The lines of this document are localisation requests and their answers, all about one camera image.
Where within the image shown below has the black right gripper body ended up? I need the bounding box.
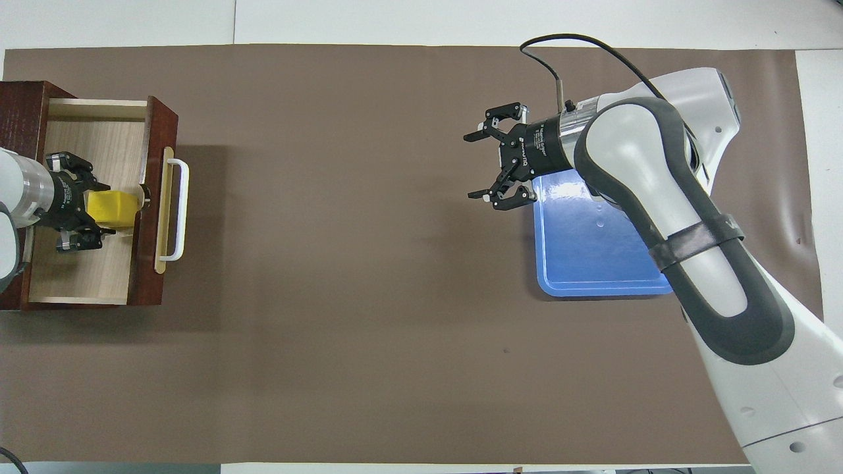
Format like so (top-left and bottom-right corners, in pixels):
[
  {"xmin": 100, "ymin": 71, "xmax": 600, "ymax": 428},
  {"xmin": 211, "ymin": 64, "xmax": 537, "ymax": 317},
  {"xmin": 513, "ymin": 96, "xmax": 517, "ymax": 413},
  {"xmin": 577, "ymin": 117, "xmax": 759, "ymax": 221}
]
[{"xmin": 499, "ymin": 118, "xmax": 560, "ymax": 180}]

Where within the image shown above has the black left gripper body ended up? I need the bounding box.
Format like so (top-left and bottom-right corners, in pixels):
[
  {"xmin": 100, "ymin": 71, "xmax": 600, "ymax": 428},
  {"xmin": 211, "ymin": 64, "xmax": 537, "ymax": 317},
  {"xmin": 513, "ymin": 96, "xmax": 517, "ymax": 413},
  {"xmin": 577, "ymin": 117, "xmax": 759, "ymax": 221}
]
[{"xmin": 43, "ymin": 172, "xmax": 90, "ymax": 229}]

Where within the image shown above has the wooden drawer with white handle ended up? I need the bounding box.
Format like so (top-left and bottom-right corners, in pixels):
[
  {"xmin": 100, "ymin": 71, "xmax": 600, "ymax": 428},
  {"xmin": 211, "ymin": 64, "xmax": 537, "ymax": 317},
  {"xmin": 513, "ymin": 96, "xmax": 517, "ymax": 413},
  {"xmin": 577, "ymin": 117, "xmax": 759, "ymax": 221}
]
[{"xmin": 26, "ymin": 95, "xmax": 190, "ymax": 308}]

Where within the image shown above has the yellow cube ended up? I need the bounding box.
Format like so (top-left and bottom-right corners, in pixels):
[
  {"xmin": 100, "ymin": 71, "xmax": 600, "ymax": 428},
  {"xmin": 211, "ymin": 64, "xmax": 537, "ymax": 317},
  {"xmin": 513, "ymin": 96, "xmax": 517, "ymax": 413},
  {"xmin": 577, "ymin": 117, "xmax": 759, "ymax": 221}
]
[{"xmin": 88, "ymin": 190, "xmax": 140, "ymax": 229}]

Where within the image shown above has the blue plastic tray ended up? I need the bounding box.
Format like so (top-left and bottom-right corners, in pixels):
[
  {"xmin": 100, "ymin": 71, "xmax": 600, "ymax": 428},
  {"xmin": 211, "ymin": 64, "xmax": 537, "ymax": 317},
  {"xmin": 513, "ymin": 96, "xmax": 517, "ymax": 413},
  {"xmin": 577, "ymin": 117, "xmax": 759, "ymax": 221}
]
[{"xmin": 532, "ymin": 168, "xmax": 674, "ymax": 298}]

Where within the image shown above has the brown table mat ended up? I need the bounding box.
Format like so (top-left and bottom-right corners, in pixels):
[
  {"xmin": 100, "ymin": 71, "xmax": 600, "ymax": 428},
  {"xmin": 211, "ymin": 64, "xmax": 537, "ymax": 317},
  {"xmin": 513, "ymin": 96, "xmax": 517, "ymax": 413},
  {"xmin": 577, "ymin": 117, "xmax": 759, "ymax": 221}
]
[{"xmin": 0, "ymin": 44, "xmax": 824, "ymax": 465}]

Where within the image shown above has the black loose floor cable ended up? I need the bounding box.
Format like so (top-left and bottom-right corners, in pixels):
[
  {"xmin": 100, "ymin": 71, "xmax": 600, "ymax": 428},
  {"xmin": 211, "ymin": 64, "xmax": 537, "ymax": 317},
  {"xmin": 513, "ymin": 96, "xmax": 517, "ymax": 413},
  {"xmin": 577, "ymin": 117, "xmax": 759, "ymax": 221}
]
[{"xmin": 0, "ymin": 446, "xmax": 30, "ymax": 474}]

